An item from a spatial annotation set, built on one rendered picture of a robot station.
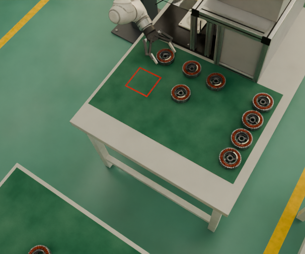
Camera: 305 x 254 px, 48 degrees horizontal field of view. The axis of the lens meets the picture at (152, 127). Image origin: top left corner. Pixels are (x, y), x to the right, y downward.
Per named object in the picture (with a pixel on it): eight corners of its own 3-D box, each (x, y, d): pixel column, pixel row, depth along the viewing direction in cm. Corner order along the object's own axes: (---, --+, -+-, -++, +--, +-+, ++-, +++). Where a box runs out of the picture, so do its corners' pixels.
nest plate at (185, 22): (178, 25, 218) (178, 23, 217) (189, 10, 224) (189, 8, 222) (199, 34, 214) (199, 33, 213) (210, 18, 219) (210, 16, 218)
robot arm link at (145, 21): (134, 25, 209) (140, 34, 210) (137, 20, 200) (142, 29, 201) (146, 18, 211) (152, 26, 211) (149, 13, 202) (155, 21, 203)
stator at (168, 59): (152, 57, 211) (152, 53, 208) (167, 48, 213) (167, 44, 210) (163, 69, 206) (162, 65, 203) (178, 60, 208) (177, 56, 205)
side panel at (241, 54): (213, 64, 205) (218, 25, 176) (216, 60, 206) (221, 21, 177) (256, 83, 196) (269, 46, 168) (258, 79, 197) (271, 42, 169)
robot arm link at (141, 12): (140, 22, 213) (129, 26, 203) (127, 1, 212) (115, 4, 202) (152, 12, 206) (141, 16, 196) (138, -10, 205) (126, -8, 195)
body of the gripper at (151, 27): (151, 26, 211) (159, 39, 211) (140, 33, 209) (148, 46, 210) (154, 22, 203) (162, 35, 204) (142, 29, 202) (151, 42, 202)
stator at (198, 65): (181, 78, 202) (181, 74, 199) (182, 63, 207) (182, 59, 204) (200, 79, 201) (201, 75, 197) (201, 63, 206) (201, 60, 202)
